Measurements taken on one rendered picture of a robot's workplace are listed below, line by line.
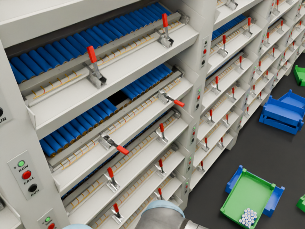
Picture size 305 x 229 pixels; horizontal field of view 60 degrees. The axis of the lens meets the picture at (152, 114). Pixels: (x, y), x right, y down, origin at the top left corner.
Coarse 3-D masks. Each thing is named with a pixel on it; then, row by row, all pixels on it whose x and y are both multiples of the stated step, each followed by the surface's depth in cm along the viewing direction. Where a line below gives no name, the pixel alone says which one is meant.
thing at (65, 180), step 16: (176, 64) 100; (192, 80) 98; (176, 96) 93; (144, 112) 85; (160, 112) 88; (128, 128) 79; (144, 128) 86; (96, 144) 73; (48, 160) 66; (80, 160) 69; (96, 160) 70; (64, 176) 65; (80, 176) 67; (64, 192) 66
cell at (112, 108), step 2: (106, 98) 81; (104, 100) 80; (106, 100) 80; (108, 100) 81; (104, 102) 80; (106, 102) 80; (108, 102) 80; (110, 102) 80; (106, 104) 80; (108, 104) 80; (110, 104) 80; (112, 104) 80; (108, 106) 80; (110, 106) 80; (112, 106) 80; (114, 106) 80; (110, 108) 80; (112, 108) 80; (114, 108) 80; (116, 108) 80; (112, 110) 80; (114, 110) 79
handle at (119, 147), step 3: (108, 141) 72; (111, 141) 72; (111, 144) 72; (114, 144) 71; (117, 144) 71; (117, 147) 70; (120, 147) 70; (120, 150) 70; (123, 150) 70; (126, 150) 70; (123, 153) 69; (126, 153) 69
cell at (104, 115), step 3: (96, 105) 78; (93, 108) 78; (96, 108) 78; (99, 108) 78; (96, 111) 78; (99, 111) 77; (102, 111) 78; (99, 114) 77; (102, 114) 77; (105, 114) 77; (102, 117) 77; (105, 117) 77
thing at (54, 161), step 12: (180, 72) 98; (168, 84) 94; (144, 96) 85; (132, 108) 81; (144, 108) 84; (108, 120) 76; (96, 132) 72; (72, 144) 68; (84, 144) 70; (60, 156) 66
